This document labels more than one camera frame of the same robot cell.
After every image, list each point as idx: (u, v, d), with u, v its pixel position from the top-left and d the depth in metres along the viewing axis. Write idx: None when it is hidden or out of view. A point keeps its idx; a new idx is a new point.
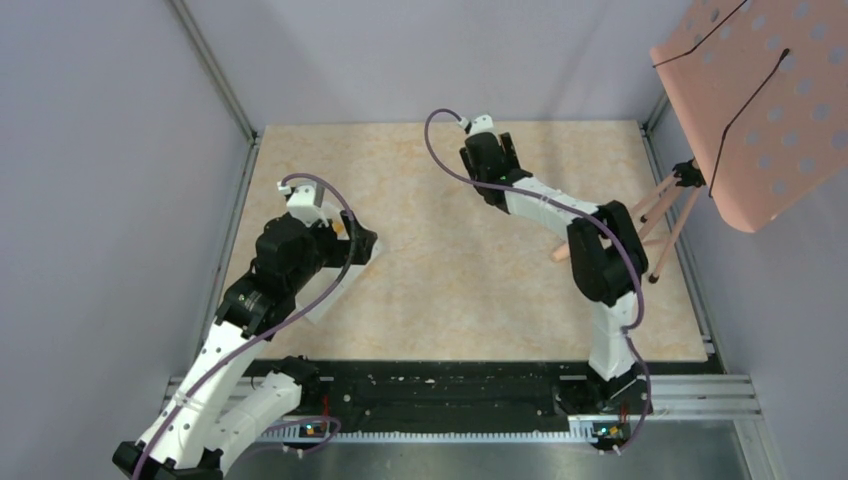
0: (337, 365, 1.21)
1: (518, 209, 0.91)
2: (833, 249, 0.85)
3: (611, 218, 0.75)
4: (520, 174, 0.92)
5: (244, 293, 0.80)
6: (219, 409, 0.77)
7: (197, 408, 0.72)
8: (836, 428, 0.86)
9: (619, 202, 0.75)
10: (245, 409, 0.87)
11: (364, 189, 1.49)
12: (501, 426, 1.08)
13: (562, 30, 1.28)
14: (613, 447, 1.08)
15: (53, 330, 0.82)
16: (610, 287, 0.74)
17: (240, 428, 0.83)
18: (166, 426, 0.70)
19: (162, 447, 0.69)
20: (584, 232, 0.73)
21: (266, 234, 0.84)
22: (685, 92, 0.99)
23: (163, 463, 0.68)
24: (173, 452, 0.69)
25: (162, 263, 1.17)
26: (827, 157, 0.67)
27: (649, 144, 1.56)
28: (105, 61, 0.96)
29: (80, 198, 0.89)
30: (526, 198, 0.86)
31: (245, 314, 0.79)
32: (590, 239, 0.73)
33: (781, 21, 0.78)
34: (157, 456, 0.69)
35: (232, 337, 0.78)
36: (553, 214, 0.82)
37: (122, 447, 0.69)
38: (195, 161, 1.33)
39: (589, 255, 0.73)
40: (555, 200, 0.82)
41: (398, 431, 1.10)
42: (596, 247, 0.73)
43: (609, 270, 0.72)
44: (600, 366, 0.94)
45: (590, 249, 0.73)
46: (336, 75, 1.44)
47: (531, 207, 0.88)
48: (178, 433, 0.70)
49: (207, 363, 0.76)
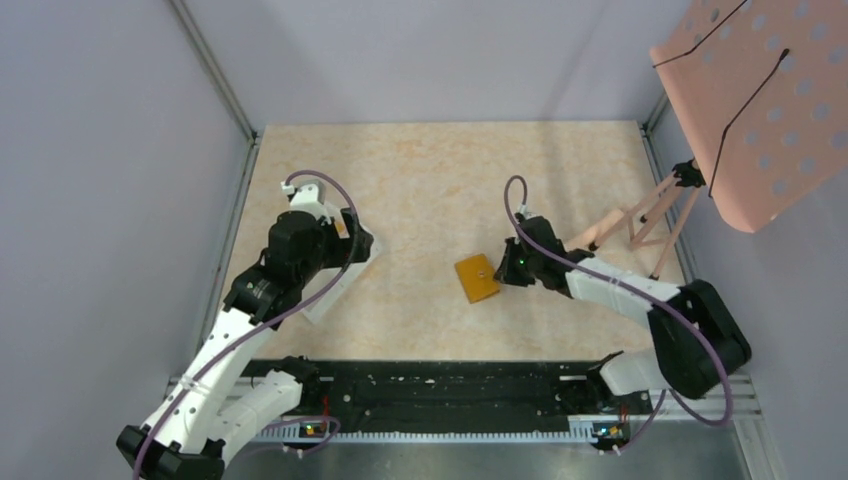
0: (337, 364, 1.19)
1: (584, 290, 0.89)
2: (832, 250, 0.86)
3: (699, 301, 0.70)
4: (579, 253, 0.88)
5: (252, 282, 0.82)
6: (224, 396, 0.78)
7: (203, 392, 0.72)
8: (835, 429, 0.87)
9: (706, 283, 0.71)
10: (247, 404, 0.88)
11: (364, 189, 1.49)
12: (501, 425, 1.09)
13: (563, 31, 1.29)
14: (613, 447, 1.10)
15: (55, 329, 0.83)
16: (707, 383, 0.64)
17: (242, 421, 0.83)
18: (172, 409, 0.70)
19: (167, 430, 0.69)
20: (668, 319, 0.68)
21: (279, 225, 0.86)
22: (685, 92, 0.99)
23: (168, 446, 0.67)
24: (179, 436, 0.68)
25: (164, 265, 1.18)
26: (828, 156, 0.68)
27: (649, 144, 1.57)
28: (106, 63, 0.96)
29: (81, 195, 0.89)
30: (593, 282, 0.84)
31: (252, 302, 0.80)
32: (681, 324, 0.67)
33: (780, 21, 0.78)
34: (162, 439, 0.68)
35: (239, 324, 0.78)
36: (626, 297, 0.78)
37: (124, 431, 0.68)
38: (194, 161, 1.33)
39: (681, 345, 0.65)
40: (626, 282, 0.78)
41: (398, 431, 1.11)
42: (682, 334, 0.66)
43: (704, 358, 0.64)
44: (613, 380, 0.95)
45: (683, 337, 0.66)
46: (336, 75, 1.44)
47: (598, 289, 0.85)
48: (184, 417, 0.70)
49: (214, 349, 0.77)
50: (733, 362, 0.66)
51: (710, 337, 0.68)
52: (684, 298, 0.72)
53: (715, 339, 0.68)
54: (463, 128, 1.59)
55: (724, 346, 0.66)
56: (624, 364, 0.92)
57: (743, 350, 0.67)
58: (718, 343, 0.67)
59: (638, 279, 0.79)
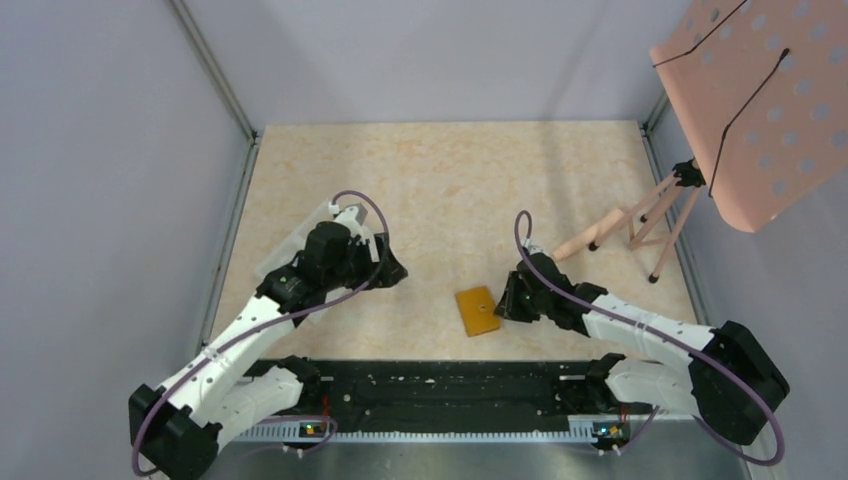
0: (337, 364, 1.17)
1: (603, 332, 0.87)
2: (832, 250, 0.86)
3: (734, 342, 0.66)
4: (593, 289, 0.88)
5: (283, 278, 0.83)
6: (236, 379, 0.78)
7: (224, 364, 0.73)
8: (835, 429, 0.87)
9: (736, 321, 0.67)
10: (246, 394, 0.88)
11: (363, 189, 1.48)
12: (499, 425, 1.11)
13: (564, 30, 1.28)
14: (613, 447, 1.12)
15: (56, 327, 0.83)
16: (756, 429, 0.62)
17: (241, 409, 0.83)
18: (191, 375, 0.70)
19: (183, 394, 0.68)
20: (710, 372, 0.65)
21: (319, 228, 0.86)
22: (685, 92, 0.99)
23: (181, 409, 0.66)
24: (192, 401, 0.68)
25: (164, 265, 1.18)
26: (828, 156, 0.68)
27: (649, 144, 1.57)
28: (106, 64, 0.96)
29: (80, 195, 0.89)
30: (614, 325, 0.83)
31: (281, 295, 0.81)
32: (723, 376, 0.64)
33: (780, 21, 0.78)
34: (176, 401, 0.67)
35: (268, 310, 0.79)
36: (658, 345, 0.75)
37: (141, 389, 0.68)
38: (194, 161, 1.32)
39: (727, 398, 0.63)
40: (654, 328, 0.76)
41: (399, 430, 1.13)
42: (725, 386, 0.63)
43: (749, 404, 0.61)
44: (619, 388, 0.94)
45: (730, 390, 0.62)
46: (335, 74, 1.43)
47: (618, 332, 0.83)
48: (201, 385, 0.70)
49: (240, 328, 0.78)
50: (774, 398, 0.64)
51: (747, 376, 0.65)
52: (717, 342, 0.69)
53: (755, 379, 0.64)
54: (464, 128, 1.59)
55: (765, 386, 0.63)
56: (638, 374, 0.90)
57: (781, 385, 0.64)
58: (757, 383, 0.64)
59: (666, 321, 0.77)
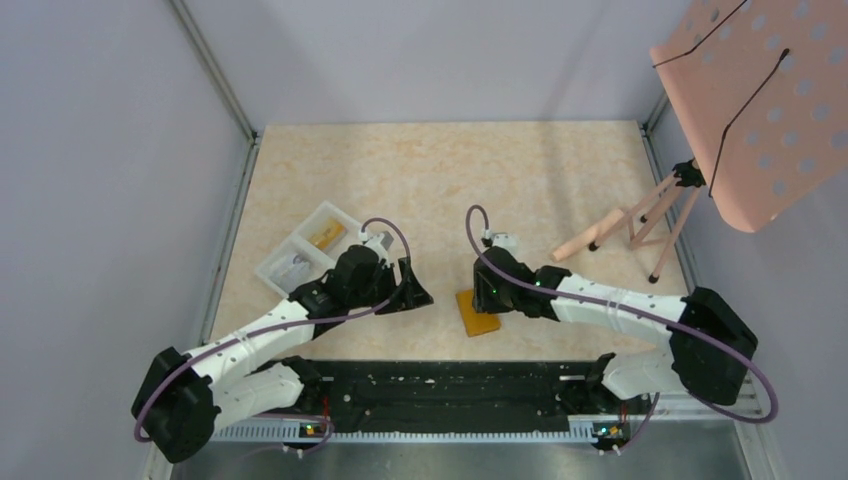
0: (338, 364, 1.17)
1: (571, 314, 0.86)
2: (832, 250, 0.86)
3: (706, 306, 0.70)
4: (555, 272, 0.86)
5: (314, 291, 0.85)
6: (256, 366, 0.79)
7: (251, 349, 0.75)
8: (834, 428, 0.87)
9: (708, 288, 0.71)
10: (248, 384, 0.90)
11: (363, 189, 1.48)
12: (500, 425, 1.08)
13: (564, 30, 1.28)
14: (613, 447, 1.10)
15: (57, 328, 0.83)
16: (736, 388, 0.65)
17: (241, 397, 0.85)
18: (217, 351, 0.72)
19: (205, 364, 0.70)
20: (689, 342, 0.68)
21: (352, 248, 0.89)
22: (685, 93, 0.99)
23: (202, 378, 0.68)
24: (212, 372, 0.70)
25: (164, 265, 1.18)
26: (828, 156, 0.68)
27: (649, 144, 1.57)
28: (106, 64, 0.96)
29: (80, 195, 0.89)
30: (583, 306, 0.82)
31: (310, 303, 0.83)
32: (701, 342, 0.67)
33: (781, 21, 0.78)
34: (199, 370, 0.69)
35: (297, 313, 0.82)
36: (635, 323, 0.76)
37: (166, 352, 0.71)
38: (194, 162, 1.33)
39: (709, 366, 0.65)
40: (627, 304, 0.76)
41: (398, 431, 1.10)
42: (704, 353, 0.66)
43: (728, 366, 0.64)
44: (617, 387, 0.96)
45: (708, 355, 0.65)
46: (335, 74, 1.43)
47: (590, 313, 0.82)
48: (225, 361, 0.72)
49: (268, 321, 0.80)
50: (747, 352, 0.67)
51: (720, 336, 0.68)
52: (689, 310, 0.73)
53: (727, 338, 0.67)
54: (463, 128, 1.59)
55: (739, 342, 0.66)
56: (628, 367, 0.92)
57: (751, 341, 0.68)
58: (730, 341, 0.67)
59: (636, 296, 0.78)
